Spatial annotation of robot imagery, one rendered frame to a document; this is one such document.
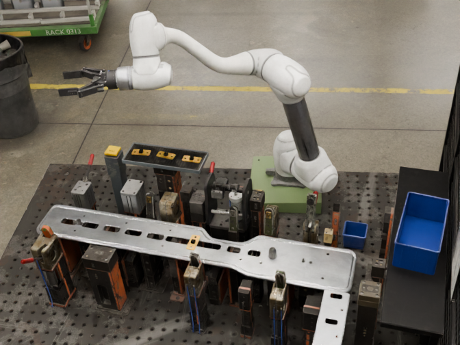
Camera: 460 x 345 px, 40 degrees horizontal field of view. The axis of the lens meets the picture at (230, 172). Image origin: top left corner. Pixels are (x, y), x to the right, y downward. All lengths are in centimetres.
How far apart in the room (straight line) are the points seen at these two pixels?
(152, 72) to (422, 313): 132
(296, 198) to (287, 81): 80
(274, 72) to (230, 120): 249
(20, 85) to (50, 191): 169
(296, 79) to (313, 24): 390
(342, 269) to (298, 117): 68
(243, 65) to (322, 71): 305
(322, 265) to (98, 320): 100
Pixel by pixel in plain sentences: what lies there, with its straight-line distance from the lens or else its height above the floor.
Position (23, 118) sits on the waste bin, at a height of 16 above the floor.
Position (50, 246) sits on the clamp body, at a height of 105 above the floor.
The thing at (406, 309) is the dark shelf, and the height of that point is 103.
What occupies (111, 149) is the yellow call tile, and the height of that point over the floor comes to 116.
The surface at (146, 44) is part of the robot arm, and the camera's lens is 241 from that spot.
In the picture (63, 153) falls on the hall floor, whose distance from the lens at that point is 501.
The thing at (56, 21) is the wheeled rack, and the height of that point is 30.
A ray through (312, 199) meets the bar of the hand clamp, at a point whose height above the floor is 122.
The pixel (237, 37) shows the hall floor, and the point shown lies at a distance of 626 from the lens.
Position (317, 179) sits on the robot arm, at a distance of 297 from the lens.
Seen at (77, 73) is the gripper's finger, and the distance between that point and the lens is 256.
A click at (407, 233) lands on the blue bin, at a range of 268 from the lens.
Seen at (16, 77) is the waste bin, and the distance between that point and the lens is 503.
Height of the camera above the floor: 290
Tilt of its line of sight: 40 degrees down
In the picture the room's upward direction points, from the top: 4 degrees counter-clockwise
